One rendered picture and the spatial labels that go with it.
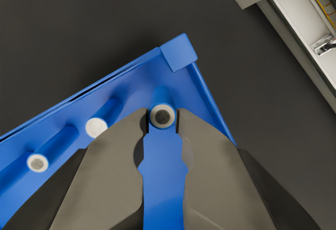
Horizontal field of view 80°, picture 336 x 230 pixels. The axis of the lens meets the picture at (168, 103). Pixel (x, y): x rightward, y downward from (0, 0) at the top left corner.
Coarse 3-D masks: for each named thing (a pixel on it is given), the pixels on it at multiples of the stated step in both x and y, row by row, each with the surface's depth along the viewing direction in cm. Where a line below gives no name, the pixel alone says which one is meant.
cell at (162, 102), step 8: (160, 88) 17; (168, 88) 18; (152, 96) 16; (160, 96) 14; (168, 96) 14; (152, 104) 13; (160, 104) 12; (168, 104) 12; (152, 112) 12; (160, 112) 12; (168, 112) 12; (152, 120) 13; (160, 120) 12; (168, 120) 12; (160, 128) 13
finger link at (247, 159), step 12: (252, 156) 9; (252, 168) 8; (264, 168) 8; (252, 180) 8; (264, 180) 8; (276, 180) 8; (264, 192) 7; (276, 192) 7; (288, 192) 7; (264, 204) 7; (276, 204) 7; (288, 204) 7; (300, 204) 7; (276, 216) 6; (288, 216) 6; (300, 216) 6; (276, 228) 6; (288, 228) 6; (300, 228) 6; (312, 228) 6
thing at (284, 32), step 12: (264, 0) 53; (264, 12) 57; (276, 12) 53; (276, 24) 57; (288, 36) 56; (300, 48) 56; (300, 60) 60; (312, 72) 60; (324, 84) 59; (324, 96) 64
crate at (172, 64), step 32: (128, 64) 16; (160, 64) 21; (192, 64) 16; (96, 96) 21; (128, 96) 22; (192, 96) 22; (32, 128) 22; (224, 128) 17; (0, 160) 23; (64, 160) 23; (160, 160) 24; (32, 192) 24; (160, 192) 25; (0, 224) 25; (160, 224) 26
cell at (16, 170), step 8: (32, 152) 22; (16, 160) 21; (24, 160) 21; (8, 168) 19; (16, 168) 20; (24, 168) 20; (0, 176) 18; (8, 176) 18; (16, 176) 19; (0, 184) 17; (8, 184) 18; (0, 192) 17
